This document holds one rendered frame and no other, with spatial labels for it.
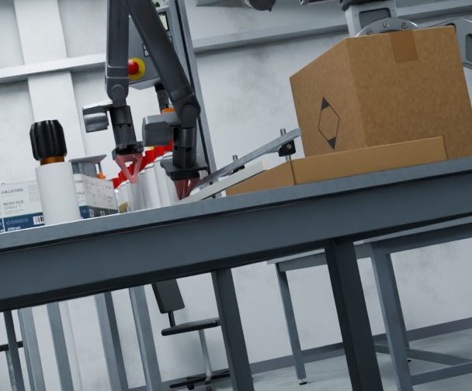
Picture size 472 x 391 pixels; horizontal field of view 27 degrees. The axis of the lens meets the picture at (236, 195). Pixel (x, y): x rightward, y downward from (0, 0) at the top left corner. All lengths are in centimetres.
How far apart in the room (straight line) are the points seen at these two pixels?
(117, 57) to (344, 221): 122
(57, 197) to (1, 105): 488
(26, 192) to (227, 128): 473
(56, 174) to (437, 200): 112
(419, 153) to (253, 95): 583
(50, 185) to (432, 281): 538
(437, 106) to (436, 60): 9
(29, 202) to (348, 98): 103
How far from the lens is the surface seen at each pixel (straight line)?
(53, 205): 236
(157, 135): 225
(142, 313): 363
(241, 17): 743
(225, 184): 193
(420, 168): 146
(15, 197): 257
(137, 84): 269
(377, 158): 147
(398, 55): 190
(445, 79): 194
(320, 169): 142
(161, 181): 243
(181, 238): 135
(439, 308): 749
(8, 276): 130
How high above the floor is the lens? 72
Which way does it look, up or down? 5 degrees up
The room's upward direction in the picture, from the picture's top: 11 degrees counter-clockwise
